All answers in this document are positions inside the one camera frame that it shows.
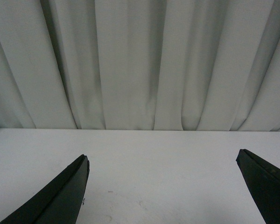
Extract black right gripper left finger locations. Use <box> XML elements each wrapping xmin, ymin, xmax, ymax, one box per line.
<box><xmin>0</xmin><ymin>154</ymin><xmax>89</xmax><ymax>224</ymax></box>

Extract grey pleated curtain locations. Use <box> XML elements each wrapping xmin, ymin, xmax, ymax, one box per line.
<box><xmin>0</xmin><ymin>0</ymin><xmax>280</xmax><ymax>131</ymax></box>

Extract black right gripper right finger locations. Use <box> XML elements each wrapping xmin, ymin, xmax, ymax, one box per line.
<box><xmin>236</xmin><ymin>149</ymin><xmax>280</xmax><ymax>224</ymax></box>

